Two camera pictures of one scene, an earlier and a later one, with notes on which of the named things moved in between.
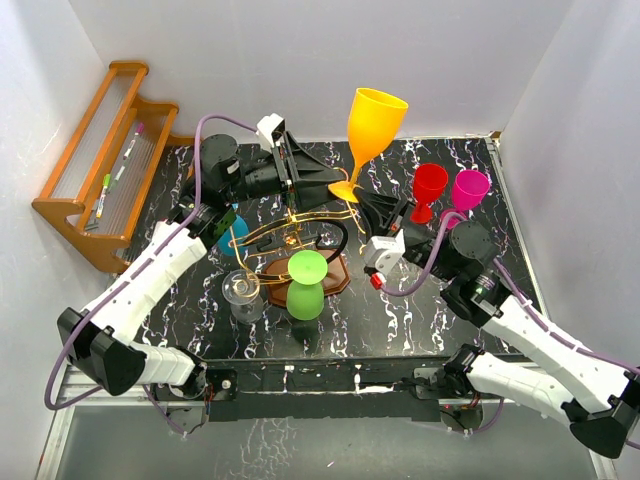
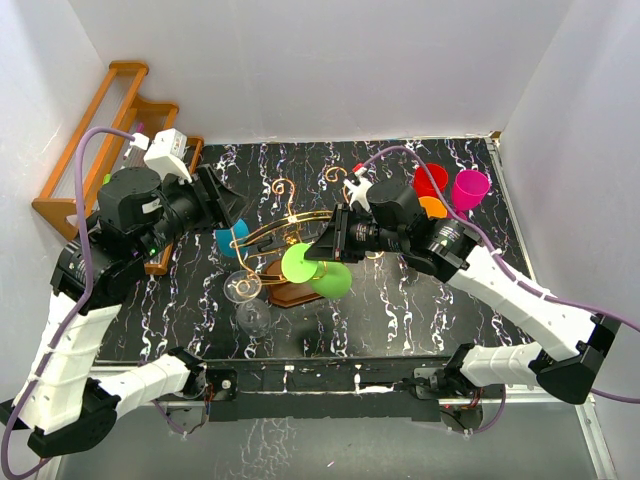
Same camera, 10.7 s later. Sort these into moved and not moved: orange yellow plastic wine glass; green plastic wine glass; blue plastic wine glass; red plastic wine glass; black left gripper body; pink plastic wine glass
Moved: orange yellow plastic wine glass; green plastic wine glass; black left gripper body
Not moved: red plastic wine glass; blue plastic wine glass; pink plastic wine glass
